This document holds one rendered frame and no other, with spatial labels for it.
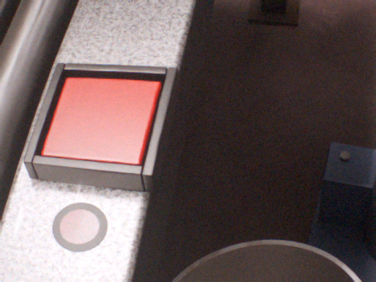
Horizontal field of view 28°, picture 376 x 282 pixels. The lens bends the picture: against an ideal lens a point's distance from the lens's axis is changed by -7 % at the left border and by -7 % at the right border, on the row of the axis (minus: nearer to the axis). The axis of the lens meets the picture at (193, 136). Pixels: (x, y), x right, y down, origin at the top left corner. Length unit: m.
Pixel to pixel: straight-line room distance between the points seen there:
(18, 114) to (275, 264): 0.65
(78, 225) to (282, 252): 0.65
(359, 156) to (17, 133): 1.15
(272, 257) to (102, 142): 0.65
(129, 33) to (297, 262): 0.62
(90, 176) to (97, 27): 0.13
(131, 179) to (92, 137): 0.04
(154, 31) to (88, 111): 0.08
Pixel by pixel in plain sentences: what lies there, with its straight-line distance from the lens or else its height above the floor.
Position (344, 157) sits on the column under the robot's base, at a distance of 1.55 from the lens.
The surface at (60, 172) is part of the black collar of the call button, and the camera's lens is 0.43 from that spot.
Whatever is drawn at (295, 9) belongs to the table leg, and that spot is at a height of 0.01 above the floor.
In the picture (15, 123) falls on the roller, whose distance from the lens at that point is 0.49.
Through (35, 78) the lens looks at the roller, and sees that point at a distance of 0.51.
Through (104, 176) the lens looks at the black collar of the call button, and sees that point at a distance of 0.43.
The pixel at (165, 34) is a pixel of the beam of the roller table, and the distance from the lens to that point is 0.51.
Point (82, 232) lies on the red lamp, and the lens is 0.42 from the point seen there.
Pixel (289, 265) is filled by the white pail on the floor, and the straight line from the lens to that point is 1.08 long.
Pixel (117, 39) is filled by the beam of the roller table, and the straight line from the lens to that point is 0.51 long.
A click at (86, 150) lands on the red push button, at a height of 0.93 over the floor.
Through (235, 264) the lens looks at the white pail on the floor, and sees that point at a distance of 1.07.
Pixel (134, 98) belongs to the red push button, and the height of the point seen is 0.93.
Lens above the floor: 1.27
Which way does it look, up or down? 52 degrees down
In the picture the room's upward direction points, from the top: 8 degrees counter-clockwise
